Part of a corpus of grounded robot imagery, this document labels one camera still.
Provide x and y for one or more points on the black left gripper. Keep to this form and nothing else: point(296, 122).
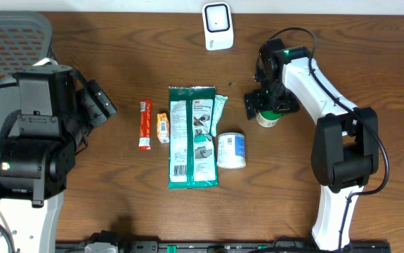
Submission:
point(95, 103)

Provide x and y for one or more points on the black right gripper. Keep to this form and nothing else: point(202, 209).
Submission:
point(290, 105)

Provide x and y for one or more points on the green lid jar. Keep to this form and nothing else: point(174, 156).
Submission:
point(268, 118)

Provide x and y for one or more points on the red white tube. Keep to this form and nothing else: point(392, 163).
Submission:
point(145, 125)

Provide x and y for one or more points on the light green small pouch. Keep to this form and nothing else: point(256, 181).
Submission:
point(219, 104)

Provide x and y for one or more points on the white blue round container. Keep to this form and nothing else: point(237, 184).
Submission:
point(231, 151)

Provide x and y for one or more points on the small orange carton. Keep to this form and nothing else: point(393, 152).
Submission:
point(163, 128)

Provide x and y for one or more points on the green 3M product package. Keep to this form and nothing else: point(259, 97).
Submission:
point(192, 159)

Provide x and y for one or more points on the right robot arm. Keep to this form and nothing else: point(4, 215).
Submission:
point(344, 153)

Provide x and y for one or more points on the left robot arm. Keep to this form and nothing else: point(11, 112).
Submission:
point(51, 110)

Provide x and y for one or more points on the grey plastic mesh basket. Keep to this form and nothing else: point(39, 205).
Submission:
point(25, 38)

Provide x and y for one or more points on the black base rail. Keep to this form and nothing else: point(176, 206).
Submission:
point(106, 241)

